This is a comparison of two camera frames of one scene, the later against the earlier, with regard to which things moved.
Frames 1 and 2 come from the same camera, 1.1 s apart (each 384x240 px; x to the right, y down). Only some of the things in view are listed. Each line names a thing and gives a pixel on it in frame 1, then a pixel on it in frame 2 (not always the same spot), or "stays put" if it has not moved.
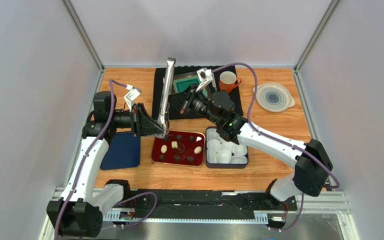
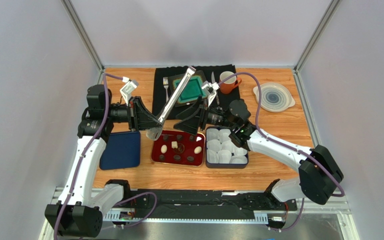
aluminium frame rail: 334,201 stays put
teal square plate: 182,83 stays put
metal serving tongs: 171,63 → 154,133
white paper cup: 224,156 stays put
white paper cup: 214,146 stays put
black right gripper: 189,101 → 201,115
